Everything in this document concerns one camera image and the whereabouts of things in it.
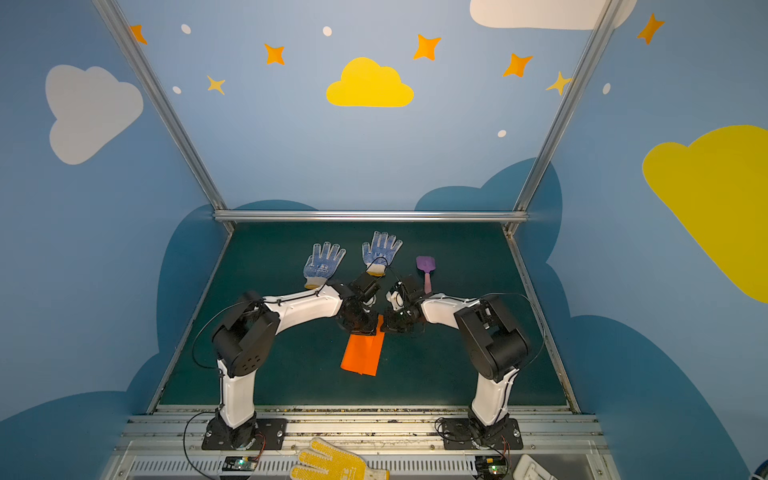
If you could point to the left aluminium frame post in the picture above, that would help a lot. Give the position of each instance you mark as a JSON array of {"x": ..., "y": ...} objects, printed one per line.
[{"x": 120, "y": 30}]

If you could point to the green circuit board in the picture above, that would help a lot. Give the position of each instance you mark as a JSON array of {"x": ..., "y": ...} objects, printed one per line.
[
  {"x": 490, "y": 468},
  {"x": 240, "y": 464}
]

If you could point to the left blue dotted work glove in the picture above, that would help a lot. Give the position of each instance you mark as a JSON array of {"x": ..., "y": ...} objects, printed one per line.
[{"x": 322, "y": 264}]

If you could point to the orange square paper sheet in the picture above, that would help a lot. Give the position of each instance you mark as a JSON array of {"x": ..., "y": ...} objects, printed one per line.
[{"x": 362, "y": 353}]

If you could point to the purple pink spatula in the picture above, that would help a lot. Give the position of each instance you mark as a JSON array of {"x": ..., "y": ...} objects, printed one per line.
[{"x": 426, "y": 265}]

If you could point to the right green circuit board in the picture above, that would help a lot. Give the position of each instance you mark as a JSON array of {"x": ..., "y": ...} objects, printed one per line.
[{"x": 490, "y": 468}]

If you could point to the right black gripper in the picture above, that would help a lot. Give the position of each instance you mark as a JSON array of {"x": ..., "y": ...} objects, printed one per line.
[{"x": 402, "y": 320}]

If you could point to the blue dotted work glove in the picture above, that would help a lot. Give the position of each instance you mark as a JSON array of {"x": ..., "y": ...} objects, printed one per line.
[
  {"x": 379, "y": 252},
  {"x": 322, "y": 264}
]

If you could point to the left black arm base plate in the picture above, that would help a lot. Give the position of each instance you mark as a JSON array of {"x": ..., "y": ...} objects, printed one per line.
[{"x": 254, "y": 434}]

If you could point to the aluminium frame post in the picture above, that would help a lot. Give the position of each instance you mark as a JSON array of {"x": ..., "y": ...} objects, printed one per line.
[
  {"x": 594, "y": 49},
  {"x": 120, "y": 30}
]

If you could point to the aluminium rear frame bar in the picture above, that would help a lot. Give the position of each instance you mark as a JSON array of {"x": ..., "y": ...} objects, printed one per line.
[{"x": 362, "y": 216}]

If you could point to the right aluminium frame post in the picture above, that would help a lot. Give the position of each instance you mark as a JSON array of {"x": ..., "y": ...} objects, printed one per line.
[{"x": 594, "y": 49}]

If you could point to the yellow dotted work glove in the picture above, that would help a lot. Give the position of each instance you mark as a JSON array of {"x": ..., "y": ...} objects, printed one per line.
[{"x": 324, "y": 461}]

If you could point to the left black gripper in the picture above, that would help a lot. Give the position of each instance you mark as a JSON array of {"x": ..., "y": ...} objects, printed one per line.
[{"x": 360, "y": 320}]

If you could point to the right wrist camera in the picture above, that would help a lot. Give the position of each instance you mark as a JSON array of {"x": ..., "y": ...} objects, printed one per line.
[{"x": 395, "y": 300}]

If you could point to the white plastic object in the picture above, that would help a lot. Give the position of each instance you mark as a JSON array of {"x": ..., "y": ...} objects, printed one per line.
[{"x": 528, "y": 468}]

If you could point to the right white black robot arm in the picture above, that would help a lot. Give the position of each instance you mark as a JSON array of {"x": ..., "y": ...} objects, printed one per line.
[{"x": 497, "y": 347}]

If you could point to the right blue dotted work glove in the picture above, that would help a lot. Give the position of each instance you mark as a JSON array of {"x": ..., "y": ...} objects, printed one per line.
[{"x": 379, "y": 252}]

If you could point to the left green circuit board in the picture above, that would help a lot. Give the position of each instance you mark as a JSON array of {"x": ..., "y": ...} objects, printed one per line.
[{"x": 240, "y": 464}]

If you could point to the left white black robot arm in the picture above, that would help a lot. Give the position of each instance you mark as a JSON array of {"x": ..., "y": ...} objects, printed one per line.
[{"x": 244, "y": 339}]

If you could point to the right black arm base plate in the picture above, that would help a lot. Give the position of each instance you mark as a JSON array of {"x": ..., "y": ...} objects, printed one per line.
[{"x": 470, "y": 433}]

